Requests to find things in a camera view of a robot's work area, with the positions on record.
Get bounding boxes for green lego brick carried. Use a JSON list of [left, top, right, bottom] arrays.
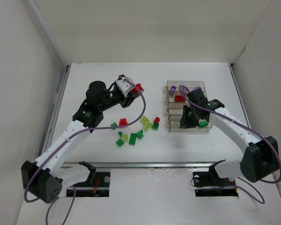
[[199, 121, 208, 128]]

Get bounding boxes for small purple lego brick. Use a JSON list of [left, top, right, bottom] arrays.
[[169, 86, 177, 96]]

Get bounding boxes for red rounded lego brick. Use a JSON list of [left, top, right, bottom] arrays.
[[132, 83, 144, 94]]

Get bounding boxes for red rectangular lego brick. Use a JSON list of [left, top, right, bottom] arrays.
[[174, 95, 185, 103]]

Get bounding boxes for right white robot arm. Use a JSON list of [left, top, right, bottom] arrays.
[[179, 85, 281, 183]]

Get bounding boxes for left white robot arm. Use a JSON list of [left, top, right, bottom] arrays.
[[21, 76, 144, 204]]

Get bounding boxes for clear container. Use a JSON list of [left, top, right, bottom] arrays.
[[165, 102, 211, 117], [164, 90, 208, 105], [167, 114, 213, 134], [165, 80, 206, 92]]

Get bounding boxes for purple heart lego piece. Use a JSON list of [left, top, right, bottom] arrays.
[[193, 86, 202, 91]]

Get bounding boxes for green lego brick left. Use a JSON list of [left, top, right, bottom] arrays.
[[111, 122, 118, 130]]

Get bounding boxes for red irregular lego piece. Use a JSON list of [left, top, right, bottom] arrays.
[[119, 118, 128, 128]]

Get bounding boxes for green lego brick right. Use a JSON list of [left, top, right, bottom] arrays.
[[152, 122, 159, 130]]

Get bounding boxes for lime lego brick lower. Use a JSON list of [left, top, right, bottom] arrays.
[[144, 121, 153, 130]]

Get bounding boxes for small lime lego brick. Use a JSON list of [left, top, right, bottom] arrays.
[[121, 134, 129, 142]]

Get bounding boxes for lime lego brick upper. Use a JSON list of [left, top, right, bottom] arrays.
[[140, 115, 149, 124]]

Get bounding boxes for green lego brick bottom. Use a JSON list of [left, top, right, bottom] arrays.
[[116, 139, 125, 148]]

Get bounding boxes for long green lego brick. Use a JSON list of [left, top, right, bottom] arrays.
[[129, 133, 137, 146]]

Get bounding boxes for green lego piece studded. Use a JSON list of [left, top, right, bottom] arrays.
[[136, 130, 144, 139]]

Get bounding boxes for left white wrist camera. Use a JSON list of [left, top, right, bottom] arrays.
[[115, 75, 134, 97]]

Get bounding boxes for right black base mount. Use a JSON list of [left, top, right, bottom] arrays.
[[191, 160, 238, 197]]

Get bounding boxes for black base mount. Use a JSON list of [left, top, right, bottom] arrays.
[[73, 161, 111, 197], [191, 160, 238, 197]]

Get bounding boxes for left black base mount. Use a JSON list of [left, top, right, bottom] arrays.
[[73, 161, 111, 197]]

